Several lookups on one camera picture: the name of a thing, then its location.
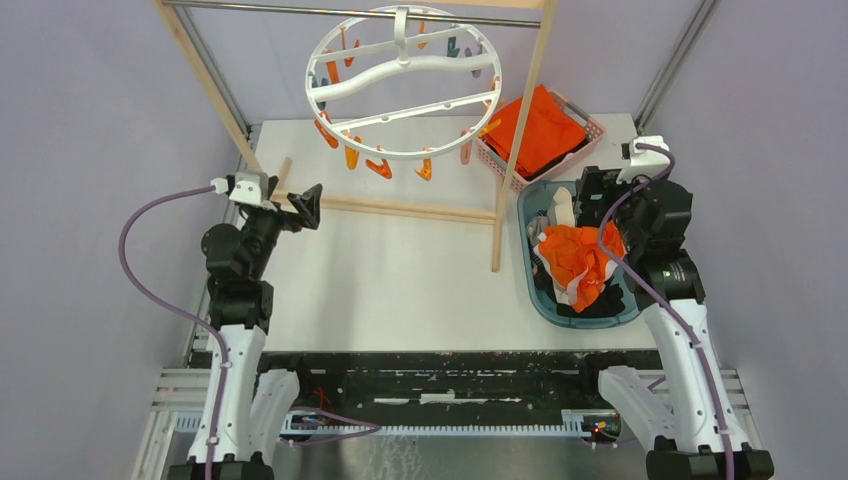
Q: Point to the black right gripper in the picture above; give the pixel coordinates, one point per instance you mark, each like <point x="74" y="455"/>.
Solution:
<point x="599" y="181"/>

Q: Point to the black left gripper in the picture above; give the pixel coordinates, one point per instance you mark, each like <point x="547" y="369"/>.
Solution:
<point x="306" y="205"/>

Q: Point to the beige grey underwear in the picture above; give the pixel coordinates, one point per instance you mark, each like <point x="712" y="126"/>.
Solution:
<point x="560" y="212"/>

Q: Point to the orange underwear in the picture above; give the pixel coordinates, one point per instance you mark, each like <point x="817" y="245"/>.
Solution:
<point x="576" y="259"/>

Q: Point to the white round clip hanger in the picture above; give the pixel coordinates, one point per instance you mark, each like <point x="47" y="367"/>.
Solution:
<point x="390" y="82"/>

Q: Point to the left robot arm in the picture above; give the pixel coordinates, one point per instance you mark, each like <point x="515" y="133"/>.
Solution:
<point x="245" y="408"/>

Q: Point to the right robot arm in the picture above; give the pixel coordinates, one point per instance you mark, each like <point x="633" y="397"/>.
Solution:
<point x="695" y="433"/>

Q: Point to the pink laundry basket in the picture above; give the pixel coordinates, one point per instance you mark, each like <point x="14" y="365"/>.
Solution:
<point x="595" y="132"/>

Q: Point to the teal plastic basin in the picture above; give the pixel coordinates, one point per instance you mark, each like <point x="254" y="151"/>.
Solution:
<point x="535" y="198"/>

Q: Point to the yellow clothespin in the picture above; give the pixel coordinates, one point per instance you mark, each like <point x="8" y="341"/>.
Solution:
<point x="352" y="154"/>
<point x="425" y="171"/>

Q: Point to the orange clothespin at left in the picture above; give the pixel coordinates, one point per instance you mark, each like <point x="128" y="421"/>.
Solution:
<point x="321" y="122"/>

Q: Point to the orange clothespin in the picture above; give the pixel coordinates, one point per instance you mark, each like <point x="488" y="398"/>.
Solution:
<point x="383" y="168"/>
<point x="321" y="122"/>

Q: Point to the orange cloth in basket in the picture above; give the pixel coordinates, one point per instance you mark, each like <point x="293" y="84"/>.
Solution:
<point x="550" y="134"/>

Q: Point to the dark clothes in basin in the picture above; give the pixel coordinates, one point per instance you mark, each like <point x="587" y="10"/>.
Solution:
<point x="608" y="303"/>

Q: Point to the pink clothespin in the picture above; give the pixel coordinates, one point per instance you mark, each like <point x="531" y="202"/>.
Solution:
<point x="466" y="146"/>

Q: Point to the teal clothespin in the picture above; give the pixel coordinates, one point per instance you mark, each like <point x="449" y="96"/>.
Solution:
<point x="453" y="49"/>

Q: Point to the metal hanging rod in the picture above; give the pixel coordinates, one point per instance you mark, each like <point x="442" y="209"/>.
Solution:
<point x="348" y="13"/>

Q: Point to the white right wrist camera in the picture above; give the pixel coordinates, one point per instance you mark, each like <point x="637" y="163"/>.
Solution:
<point x="643" y="155"/>

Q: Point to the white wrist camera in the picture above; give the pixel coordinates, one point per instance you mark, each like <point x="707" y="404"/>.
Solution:
<point x="643" y="155"/>
<point x="247" y="188"/>

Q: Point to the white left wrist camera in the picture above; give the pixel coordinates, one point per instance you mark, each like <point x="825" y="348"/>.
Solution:
<point x="247" y="188"/>

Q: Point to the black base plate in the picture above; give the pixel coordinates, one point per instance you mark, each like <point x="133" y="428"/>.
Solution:
<point x="500" y="389"/>

